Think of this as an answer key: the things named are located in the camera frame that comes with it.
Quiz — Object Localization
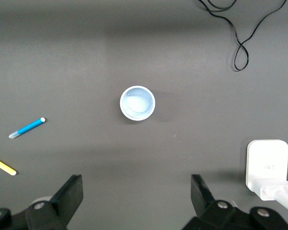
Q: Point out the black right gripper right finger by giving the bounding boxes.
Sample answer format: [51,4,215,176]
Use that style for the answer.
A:
[182,174,238,230]

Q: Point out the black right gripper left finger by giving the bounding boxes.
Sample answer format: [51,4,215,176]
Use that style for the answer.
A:
[25,174,84,230]

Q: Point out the blue marker with clear cap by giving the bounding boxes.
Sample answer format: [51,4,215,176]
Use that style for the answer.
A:
[8,117,46,139]

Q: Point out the yellow marker with clear cap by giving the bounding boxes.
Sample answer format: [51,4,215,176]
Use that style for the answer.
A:
[0,155,17,176]

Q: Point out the white power adapter box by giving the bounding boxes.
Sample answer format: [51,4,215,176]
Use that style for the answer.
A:
[246,139,288,195]

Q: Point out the translucent blue plastic cup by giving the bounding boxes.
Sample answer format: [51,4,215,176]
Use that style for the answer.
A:
[120,85,156,121]

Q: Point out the white plug with cable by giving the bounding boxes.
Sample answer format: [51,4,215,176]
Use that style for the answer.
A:
[259,179,288,218]

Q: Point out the thin black cable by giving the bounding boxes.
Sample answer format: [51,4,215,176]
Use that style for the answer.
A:
[207,0,238,12]
[198,0,288,72]

